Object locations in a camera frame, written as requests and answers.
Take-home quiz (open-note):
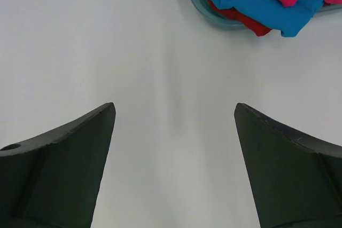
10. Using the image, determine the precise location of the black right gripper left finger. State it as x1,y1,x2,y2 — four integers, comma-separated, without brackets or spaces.
1,103,115,227

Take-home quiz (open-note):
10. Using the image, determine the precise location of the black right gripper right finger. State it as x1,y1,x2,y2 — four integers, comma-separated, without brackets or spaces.
234,103,341,227

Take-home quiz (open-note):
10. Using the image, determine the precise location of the red t shirt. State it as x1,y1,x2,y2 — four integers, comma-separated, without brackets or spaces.
207,0,271,37

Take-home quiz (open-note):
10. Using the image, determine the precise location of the blue t shirt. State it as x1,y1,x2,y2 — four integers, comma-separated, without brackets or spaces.
184,0,325,38

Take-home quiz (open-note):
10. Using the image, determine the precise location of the teal plastic basin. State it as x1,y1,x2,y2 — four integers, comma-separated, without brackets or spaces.
182,0,342,32

